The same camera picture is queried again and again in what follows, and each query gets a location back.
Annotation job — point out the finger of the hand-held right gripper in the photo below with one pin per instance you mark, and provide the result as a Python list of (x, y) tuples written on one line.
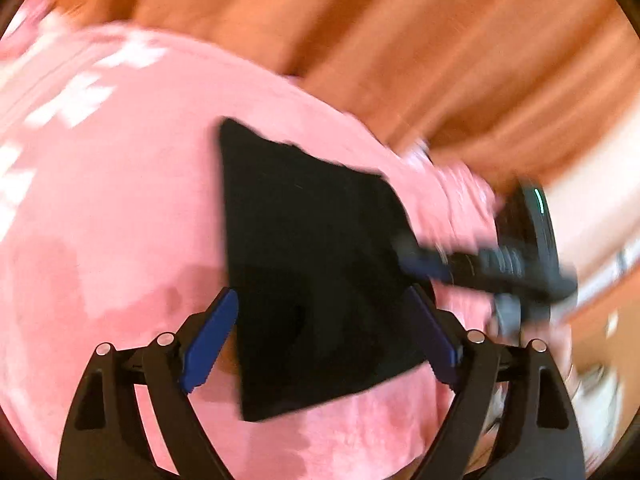
[(440, 262)]

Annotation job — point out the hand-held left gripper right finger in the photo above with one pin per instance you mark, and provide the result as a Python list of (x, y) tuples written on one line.
[(435, 335)]

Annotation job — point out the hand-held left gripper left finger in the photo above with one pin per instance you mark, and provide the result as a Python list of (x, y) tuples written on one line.
[(210, 340)]

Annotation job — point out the black long-sleeve top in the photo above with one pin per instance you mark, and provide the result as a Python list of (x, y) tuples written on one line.
[(310, 240)]

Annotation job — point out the person's right forearm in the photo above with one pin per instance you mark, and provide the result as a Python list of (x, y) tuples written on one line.
[(585, 225)]

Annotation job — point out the pink printed blanket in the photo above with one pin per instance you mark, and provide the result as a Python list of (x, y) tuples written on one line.
[(110, 210)]

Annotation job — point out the orange curtain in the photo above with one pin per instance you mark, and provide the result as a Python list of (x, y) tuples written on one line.
[(400, 60)]

